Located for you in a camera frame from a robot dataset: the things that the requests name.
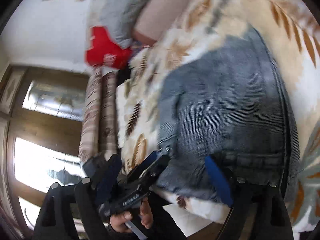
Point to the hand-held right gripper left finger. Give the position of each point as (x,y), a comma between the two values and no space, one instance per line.
(108,180)

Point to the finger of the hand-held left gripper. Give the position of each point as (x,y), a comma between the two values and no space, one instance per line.
(93,166)
(150,166)

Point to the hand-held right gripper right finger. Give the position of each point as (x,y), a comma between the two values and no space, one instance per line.
(218,180)

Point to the blue denim jacket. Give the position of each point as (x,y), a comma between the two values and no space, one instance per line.
(225,100)

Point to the person's left hand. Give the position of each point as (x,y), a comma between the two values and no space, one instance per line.
(146,217)

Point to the striped floral fabric roll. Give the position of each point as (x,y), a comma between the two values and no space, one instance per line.
(108,115)
(91,115)

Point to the wooden door with glass panes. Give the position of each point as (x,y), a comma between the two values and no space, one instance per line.
(42,127)

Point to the red paper bag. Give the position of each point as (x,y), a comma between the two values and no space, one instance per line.
(105,47)

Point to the pink bolster cushion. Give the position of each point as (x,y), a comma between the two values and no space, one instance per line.
(160,17)

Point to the grey quilted pillow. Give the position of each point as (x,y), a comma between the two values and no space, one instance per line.
(120,10)

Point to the leaf print blanket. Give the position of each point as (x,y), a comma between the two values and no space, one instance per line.
(250,7)

